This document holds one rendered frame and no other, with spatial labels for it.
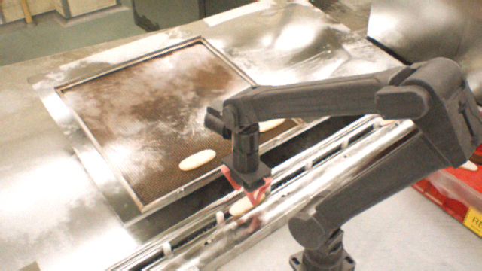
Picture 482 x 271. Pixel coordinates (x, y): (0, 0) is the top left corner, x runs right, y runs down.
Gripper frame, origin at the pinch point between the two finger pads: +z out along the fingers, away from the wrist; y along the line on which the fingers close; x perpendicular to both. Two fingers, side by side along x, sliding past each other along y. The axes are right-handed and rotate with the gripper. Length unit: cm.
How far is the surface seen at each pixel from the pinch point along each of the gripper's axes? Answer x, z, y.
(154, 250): -23.7, 3.3, -1.9
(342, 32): 74, -5, -37
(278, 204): 4.9, 2.1, 5.5
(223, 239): -11.1, 2.1, 5.8
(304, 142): 29.4, 6.2, -10.4
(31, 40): 24, 88, -331
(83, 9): 79, 77, -341
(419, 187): 37.6, 4.7, 22.0
